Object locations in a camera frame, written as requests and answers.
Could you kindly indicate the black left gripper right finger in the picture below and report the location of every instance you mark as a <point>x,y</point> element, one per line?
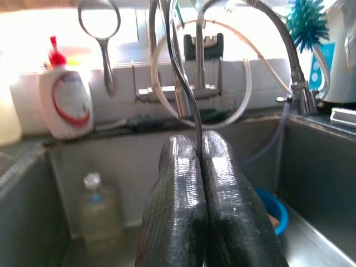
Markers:
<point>236,217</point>

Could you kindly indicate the clear plastic bottle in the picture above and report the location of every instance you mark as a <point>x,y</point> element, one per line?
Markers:
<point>100,217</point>

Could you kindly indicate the steel sink faucet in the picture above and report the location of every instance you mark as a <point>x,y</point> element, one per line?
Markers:
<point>183,103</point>

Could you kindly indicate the blue-green bottle brush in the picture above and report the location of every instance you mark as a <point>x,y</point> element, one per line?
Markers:
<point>308,27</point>

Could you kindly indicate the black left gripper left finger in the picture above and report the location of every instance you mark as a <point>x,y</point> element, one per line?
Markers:
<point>175,208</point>

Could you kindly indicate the dark scouring pad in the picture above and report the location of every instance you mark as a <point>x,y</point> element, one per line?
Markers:
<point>144,122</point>

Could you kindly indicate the green sponge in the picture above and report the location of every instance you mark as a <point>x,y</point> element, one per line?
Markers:
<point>219,114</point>

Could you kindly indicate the blue plastic bowl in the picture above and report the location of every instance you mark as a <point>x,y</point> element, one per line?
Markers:
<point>279,214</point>

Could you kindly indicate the hanging steel strainer ladle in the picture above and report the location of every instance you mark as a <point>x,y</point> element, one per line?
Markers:
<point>108,75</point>

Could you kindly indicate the steel spoon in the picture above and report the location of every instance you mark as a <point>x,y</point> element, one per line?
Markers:
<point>198,130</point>

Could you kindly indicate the pale yellow bottle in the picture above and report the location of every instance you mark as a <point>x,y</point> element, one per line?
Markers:
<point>9,119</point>

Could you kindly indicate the white water purifier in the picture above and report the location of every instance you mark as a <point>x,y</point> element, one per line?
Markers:
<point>342,55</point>

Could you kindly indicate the black plastic holder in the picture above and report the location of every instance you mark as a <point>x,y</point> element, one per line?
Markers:
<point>214,47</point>

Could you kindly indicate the small white plastic holder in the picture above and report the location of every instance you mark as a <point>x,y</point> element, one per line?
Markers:
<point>343,116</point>

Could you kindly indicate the white detergent bottle red label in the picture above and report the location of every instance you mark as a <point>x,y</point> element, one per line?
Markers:
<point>66,100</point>

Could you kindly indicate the steel kitchen sink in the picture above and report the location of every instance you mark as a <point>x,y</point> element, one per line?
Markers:
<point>320,167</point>

